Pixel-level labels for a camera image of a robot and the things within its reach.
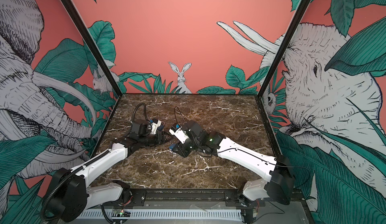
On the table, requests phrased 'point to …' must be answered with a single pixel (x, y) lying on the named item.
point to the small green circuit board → (120, 213)
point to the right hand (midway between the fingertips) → (172, 147)
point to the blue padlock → (172, 146)
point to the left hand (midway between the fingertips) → (170, 137)
